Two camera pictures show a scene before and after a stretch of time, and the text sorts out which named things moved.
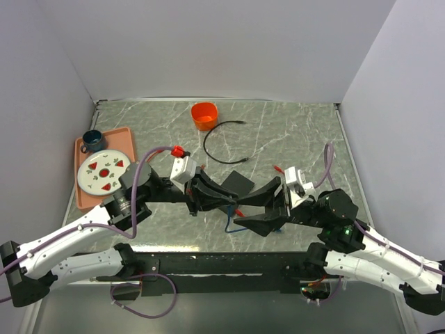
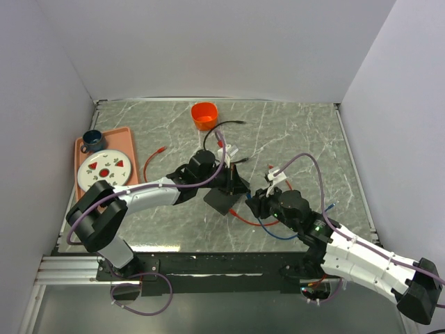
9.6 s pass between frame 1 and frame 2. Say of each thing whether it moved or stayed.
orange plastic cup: stayed
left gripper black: moved
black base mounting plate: stayed
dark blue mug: stayed
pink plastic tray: stayed
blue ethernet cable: moved
